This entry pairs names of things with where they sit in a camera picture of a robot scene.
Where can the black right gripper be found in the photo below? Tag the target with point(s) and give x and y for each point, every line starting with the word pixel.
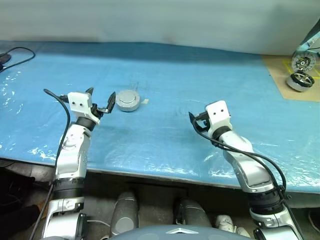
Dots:
pixel 205 123

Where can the silver spoked motor housing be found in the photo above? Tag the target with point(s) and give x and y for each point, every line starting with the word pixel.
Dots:
pixel 300 82

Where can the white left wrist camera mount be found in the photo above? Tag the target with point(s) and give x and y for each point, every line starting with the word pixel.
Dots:
pixel 78 102

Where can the grey right robot leg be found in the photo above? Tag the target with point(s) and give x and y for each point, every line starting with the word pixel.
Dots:
pixel 192 212

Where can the motor stator with copper windings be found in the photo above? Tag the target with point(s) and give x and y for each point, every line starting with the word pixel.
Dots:
pixel 127 98

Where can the grey-blue robot torso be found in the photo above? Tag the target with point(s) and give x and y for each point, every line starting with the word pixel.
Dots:
pixel 175 233

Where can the small white tape piece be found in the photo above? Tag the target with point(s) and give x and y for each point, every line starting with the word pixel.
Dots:
pixel 145 101

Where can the brown cardboard sheet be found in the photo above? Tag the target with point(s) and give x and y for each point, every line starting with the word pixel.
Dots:
pixel 277 80

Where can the grey left robot leg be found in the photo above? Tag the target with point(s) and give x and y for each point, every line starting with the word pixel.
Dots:
pixel 125 212

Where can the toothed motor disc on stand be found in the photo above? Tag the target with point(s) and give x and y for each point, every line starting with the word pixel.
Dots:
pixel 303 63

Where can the light blue stand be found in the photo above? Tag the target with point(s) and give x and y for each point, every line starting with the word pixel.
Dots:
pixel 311 35

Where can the grey robot leg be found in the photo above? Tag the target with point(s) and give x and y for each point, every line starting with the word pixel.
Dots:
pixel 192 212
pixel 125 212

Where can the blue table mat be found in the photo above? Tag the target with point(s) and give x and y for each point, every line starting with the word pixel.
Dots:
pixel 162 75

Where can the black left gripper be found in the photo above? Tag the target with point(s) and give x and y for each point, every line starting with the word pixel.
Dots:
pixel 97 111

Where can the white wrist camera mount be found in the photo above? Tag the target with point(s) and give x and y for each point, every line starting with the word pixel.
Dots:
pixel 78 102
pixel 218 115

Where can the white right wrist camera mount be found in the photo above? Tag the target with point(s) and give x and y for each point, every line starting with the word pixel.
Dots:
pixel 218 115

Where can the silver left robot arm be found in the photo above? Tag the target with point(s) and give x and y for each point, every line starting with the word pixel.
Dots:
pixel 72 155

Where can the white shoe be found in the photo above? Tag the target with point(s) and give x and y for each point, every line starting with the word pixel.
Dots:
pixel 228 223

